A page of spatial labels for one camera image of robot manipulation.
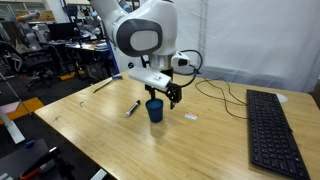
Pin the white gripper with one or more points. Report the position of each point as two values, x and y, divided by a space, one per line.
148 76

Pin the blue plastic cup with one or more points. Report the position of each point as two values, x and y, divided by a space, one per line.
154 111

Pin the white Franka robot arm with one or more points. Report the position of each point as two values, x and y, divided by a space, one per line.
146 20

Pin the black and white marker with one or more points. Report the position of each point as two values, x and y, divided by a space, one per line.
132 108

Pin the white panel with blue edge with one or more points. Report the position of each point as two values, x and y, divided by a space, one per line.
125 61

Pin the thin stick with blue end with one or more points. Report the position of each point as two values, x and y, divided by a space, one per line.
106 83

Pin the cluttered background desk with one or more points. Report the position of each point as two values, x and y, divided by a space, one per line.
78 56

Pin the white curtain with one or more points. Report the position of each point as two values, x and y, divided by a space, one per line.
250 36

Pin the black computer keyboard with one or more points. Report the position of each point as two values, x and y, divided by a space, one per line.
271 133

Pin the black computer monitor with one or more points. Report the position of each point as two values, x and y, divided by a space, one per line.
61 31

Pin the white round disc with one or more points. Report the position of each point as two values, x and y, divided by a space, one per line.
282 98

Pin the black office chair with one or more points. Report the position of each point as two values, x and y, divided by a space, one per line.
31 61

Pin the orange floor mat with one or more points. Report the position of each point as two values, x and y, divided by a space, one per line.
28 106

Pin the small blue clip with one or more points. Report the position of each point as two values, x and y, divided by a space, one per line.
29 144

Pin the orange and grey background robot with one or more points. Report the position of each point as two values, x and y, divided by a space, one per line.
28 16

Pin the grey metal bar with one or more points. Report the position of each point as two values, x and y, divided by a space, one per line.
11 126

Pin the dark grey case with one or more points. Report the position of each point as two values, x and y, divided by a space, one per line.
20 158

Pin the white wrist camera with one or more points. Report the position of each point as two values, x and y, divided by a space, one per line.
180 59

